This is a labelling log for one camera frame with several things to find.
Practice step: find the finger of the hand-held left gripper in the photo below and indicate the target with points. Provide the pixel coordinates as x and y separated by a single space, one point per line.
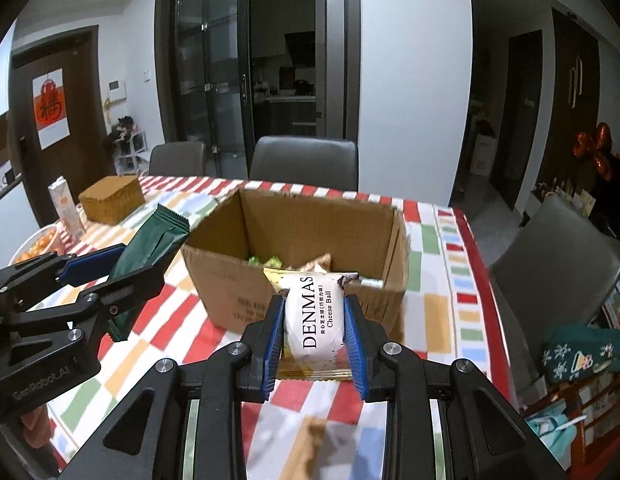
90 265
130 290

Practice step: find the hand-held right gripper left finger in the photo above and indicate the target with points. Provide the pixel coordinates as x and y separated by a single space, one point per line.
272 340

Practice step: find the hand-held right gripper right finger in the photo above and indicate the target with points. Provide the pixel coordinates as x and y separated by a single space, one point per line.
354 345

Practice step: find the white snack packet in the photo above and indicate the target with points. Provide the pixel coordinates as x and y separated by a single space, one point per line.
315 320

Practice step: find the green snack packet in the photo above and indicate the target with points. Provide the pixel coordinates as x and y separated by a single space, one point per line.
150 245

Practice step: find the white Denmas cheese ball packet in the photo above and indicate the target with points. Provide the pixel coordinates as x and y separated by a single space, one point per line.
276 277

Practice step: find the cardboard box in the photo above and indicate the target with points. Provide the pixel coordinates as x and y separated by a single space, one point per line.
225 280

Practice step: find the person's left forearm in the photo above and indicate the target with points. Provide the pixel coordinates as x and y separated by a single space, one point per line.
37 430

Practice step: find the bowl of oranges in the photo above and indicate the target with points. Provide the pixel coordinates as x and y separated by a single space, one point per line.
37 247

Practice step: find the silver wrapped snack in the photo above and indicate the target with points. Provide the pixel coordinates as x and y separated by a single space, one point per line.
371 284

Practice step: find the white orange drink carton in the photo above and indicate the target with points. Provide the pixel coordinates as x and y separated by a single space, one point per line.
65 205

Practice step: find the brown wicker basket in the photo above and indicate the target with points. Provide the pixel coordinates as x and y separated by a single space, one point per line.
112 200

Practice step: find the green wrapped candies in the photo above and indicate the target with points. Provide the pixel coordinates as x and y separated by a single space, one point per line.
265 261

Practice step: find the tan snack packet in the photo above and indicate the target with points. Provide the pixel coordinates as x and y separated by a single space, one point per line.
315 264

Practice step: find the white cube shelf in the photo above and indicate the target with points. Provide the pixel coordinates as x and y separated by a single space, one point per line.
132 155

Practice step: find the small grey dining chair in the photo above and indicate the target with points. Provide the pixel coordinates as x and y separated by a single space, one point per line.
177 159

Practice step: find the black plush toy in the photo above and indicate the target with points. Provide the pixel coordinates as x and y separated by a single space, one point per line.
121 127

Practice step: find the dark brown entrance door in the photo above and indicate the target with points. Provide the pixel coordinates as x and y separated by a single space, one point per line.
85 110

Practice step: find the red and white door poster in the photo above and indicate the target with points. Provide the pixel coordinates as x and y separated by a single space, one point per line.
51 110

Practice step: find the wide grey dining chair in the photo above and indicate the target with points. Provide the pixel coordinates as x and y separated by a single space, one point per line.
305 162

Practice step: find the teal cloth item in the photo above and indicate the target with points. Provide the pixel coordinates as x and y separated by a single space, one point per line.
547 420

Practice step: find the grey leather dining chair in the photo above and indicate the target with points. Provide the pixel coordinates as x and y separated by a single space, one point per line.
555 270

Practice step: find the glass sliding door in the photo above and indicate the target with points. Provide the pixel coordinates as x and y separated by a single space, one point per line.
210 75

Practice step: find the white paper bag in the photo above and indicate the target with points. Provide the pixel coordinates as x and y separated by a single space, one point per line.
484 155

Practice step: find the green printed cushion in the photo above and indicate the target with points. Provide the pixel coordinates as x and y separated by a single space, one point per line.
585 355

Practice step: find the wooden storage shelf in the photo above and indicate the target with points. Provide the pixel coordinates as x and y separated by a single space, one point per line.
600 410

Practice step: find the low cluttered side cabinet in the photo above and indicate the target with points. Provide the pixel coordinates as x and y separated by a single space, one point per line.
600 220

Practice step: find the dark interior door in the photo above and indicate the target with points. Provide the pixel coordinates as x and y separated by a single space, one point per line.
520 120

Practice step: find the silver refrigerator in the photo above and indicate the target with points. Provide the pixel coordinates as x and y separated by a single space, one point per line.
335 55

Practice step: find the black range hood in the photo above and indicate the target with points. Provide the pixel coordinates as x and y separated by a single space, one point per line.
301 50

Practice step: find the red foil balloons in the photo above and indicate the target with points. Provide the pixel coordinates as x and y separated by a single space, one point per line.
597 150

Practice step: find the white wall intercom panel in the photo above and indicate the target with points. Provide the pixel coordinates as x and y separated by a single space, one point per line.
116 90

